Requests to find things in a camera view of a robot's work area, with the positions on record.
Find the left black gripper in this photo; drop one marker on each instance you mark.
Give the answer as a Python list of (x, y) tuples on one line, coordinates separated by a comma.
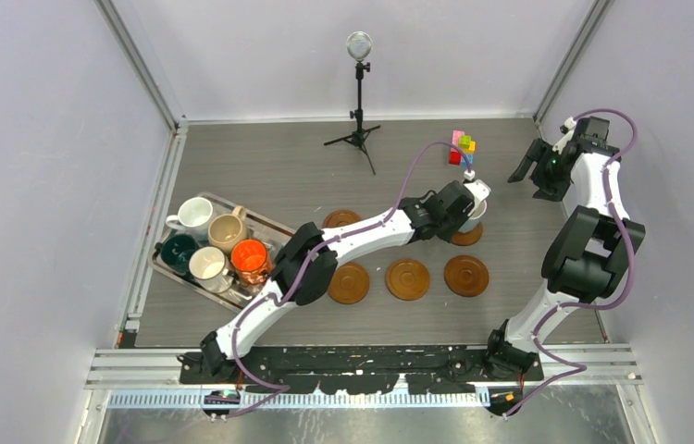
[(446, 237)]

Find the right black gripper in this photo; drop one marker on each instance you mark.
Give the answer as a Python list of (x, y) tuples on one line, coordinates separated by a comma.
[(550, 191)]

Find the brown wooden coaster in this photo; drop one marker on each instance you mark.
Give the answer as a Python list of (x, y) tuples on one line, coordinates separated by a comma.
[(341, 218), (469, 237), (350, 284), (466, 276), (407, 279)]

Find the white mug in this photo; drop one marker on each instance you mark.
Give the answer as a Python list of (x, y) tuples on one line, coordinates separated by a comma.
[(194, 216)]

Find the dark green mug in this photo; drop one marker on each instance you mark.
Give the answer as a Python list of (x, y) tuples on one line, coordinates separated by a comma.
[(176, 252)]

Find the light blue mug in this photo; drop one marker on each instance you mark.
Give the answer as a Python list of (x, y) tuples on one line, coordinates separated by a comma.
[(474, 218)]

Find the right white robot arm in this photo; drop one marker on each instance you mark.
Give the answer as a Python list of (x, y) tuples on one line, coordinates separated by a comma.
[(591, 254)]

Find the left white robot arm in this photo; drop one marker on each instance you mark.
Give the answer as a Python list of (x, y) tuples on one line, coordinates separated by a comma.
[(306, 264)]

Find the colourful toy block stack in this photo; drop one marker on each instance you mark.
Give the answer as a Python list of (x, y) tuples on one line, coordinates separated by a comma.
[(464, 149)]

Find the black tripod stand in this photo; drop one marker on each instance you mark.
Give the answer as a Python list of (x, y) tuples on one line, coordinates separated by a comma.
[(359, 45)]

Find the orange glass mug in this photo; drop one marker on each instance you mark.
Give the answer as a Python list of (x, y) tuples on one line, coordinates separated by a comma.
[(251, 260)]

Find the beige mug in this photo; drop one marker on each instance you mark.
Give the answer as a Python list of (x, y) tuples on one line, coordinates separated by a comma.
[(225, 232)]

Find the metal tray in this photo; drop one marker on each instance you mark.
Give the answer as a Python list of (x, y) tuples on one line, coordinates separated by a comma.
[(271, 233)]

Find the grey speckled mug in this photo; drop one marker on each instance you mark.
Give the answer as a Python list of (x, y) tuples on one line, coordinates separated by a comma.
[(212, 270)]

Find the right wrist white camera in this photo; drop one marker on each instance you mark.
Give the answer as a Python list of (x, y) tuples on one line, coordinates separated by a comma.
[(567, 129)]

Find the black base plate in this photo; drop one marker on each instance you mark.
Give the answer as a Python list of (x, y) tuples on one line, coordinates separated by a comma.
[(432, 369)]

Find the aluminium frame rail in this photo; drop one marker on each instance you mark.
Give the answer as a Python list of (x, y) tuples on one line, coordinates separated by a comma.
[(151, 379)]

